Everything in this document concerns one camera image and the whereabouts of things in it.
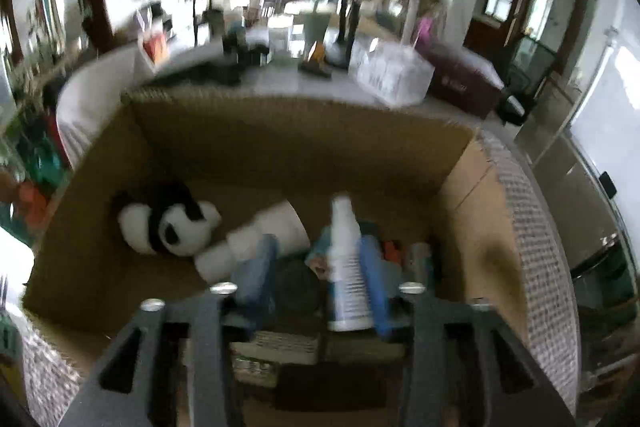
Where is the dark red box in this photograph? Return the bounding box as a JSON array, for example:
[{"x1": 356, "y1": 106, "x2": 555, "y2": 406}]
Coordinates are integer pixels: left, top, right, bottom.
[{"x1": 417, "y1": 42, "x2": 506, "y2": 118}]

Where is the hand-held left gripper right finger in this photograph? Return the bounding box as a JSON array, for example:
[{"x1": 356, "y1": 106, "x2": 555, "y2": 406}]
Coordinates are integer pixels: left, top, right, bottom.
[{"x1": 359, "y1": 234, "x2": 576, "y2": 427}]

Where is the green bag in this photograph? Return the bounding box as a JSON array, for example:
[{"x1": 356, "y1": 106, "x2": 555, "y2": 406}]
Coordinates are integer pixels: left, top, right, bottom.
[{"x1": 20, "y1": 127, "x2": 67, "y2": 188}]

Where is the brown cardboard box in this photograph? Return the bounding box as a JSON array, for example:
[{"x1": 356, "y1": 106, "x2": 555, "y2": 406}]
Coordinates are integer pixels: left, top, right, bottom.
[{"x1": 22, "y1": 87, "x2": 531, "y2": 427}]

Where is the panda plush toy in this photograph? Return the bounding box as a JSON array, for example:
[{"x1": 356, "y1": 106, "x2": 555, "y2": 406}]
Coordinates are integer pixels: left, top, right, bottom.
[{"x1": 116, "y1": 181, "x2": 223, "y2": 258}]

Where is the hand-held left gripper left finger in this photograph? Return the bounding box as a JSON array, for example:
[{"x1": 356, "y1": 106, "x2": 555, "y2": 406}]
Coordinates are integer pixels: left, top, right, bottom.
[{"x1": 59, "y1": 233, "x2": 280, "y2": 427}]

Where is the clear plastic storage box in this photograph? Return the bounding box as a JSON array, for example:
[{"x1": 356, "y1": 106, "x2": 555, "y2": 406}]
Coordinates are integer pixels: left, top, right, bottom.
[{"x1": 348, "y1": 38, "x2": 435, "y2": 108}]

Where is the small orange item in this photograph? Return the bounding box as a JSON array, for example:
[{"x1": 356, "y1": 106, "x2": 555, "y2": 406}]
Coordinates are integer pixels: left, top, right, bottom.
[{"x1": 382, "y1": 241, "x2": 404, "y2": 266}]

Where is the green pot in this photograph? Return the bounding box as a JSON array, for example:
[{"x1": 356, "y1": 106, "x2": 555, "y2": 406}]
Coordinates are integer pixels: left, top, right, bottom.
[{"x1": 300, "y1": 9, "x2": 334, "y2": 58}]

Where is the white armchair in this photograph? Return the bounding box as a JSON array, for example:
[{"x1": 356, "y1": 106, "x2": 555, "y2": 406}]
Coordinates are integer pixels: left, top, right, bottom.
[{"x1": 56, "y1": 44, "x2": 151, "y2": 168}]

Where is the large cardboard box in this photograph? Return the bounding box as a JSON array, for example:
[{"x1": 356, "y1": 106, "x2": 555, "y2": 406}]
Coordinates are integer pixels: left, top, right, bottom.
[{"x1": 20, "y1": 87, "x2": 581, "y2": 427}]

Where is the red bag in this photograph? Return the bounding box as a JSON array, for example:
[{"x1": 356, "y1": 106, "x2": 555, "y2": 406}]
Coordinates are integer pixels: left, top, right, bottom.
[{"x1": 15, "y1": 182, "x2": 52, "y2": 229}]

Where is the dark round item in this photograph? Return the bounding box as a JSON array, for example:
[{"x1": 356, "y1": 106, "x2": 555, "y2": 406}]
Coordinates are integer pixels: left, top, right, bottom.
[{"x1": 272, "y1": 257, "x2": 327, "y2": 316}]

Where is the blue packet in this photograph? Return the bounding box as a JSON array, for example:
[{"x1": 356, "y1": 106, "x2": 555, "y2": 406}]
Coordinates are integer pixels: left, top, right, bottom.
[{"x1": 305, "y1": 227, "x2": 334, "y2": 279}]

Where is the green striped box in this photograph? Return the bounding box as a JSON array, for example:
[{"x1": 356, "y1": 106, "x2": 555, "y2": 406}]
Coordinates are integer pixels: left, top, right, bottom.
[{"x1": 232, "y1": 329, "x2": 322, "y2": 366}]

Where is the black desk organizer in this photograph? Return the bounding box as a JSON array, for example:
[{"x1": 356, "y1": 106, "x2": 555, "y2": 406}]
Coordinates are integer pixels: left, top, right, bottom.
[{"x1": 222, "y1": 32, "x2": 272, "y2": 68}]

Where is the white spray bottle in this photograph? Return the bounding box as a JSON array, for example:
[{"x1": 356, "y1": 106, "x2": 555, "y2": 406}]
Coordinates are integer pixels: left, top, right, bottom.
[{"x1": 327, "y1": 194, "x2": 375, "y2": 333}]

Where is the black lamp stand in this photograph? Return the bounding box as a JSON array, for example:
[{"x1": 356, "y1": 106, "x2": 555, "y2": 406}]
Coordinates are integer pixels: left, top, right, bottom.
[{"x1": 325, "y1": 0, "x2": 362, "y2": 68}]

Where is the white and orange bag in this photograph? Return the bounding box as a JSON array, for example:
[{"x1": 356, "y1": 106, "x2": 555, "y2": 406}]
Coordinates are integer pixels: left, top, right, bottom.
[{"x1": 135, "y1": 7, "x2": 172, "y2": 68}]

